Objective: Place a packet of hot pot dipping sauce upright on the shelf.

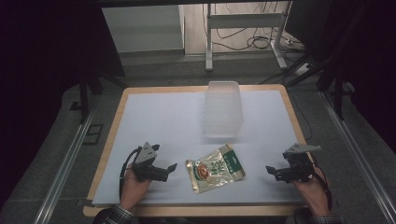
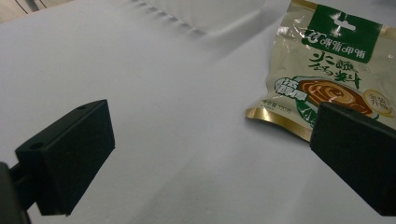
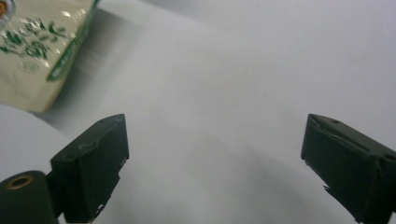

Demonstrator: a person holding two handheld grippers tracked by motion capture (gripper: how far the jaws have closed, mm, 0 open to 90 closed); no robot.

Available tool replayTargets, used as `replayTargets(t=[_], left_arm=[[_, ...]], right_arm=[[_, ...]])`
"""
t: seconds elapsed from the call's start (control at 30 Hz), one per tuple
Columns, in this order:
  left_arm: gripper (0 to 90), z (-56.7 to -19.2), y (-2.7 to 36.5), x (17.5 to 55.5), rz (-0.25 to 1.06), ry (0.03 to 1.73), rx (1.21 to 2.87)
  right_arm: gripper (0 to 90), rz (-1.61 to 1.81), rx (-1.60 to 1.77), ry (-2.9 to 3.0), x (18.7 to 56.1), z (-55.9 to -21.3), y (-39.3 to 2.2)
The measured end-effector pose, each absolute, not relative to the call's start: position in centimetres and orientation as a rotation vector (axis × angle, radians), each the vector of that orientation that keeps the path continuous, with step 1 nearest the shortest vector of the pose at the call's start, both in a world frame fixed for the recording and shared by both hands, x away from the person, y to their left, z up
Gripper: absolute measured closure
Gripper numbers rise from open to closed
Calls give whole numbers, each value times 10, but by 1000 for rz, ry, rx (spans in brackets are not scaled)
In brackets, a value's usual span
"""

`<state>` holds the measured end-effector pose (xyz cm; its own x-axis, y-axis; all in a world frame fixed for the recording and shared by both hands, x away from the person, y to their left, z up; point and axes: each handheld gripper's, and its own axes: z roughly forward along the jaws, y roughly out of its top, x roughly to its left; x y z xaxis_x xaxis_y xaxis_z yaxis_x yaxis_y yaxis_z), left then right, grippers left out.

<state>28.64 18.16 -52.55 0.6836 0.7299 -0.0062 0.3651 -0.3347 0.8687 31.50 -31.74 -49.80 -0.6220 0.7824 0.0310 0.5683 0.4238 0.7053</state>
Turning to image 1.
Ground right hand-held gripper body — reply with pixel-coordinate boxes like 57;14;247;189
274;142;322;184

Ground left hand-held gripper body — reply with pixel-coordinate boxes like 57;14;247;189
132;142;170;183

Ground person's left hand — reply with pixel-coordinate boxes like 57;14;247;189
119;167;153;213

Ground person's right hand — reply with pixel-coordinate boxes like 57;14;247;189
291;164;332;217

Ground white table mat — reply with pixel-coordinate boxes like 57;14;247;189
92;90;308;207

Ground green and gold snack packet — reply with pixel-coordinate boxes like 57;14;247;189
185;142;247;195

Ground black floor plate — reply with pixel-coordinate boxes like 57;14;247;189
82;123;105;147

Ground clear plastic container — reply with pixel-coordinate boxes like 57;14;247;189
203;80;245;140

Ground black stand leg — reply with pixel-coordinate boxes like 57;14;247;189
317;73;354;121
77;73;105;126

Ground white power strip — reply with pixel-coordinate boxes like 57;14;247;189
293;62;313;77

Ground white board panel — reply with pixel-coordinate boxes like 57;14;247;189
101;4;185;54

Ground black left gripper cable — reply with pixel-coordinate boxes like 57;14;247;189
119;147;144;201

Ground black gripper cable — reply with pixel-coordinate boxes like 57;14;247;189
119;147;144;201
311;161;333;213

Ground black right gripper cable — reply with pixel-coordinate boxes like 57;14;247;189
311;161;333;213

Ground metal floor rail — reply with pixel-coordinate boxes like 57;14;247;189
32;96;100;224
319;91;396;224

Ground black floor cables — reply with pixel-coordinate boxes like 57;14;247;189
214;3;304;53

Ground white metal desk frame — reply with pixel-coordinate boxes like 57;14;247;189
205;1;294;73

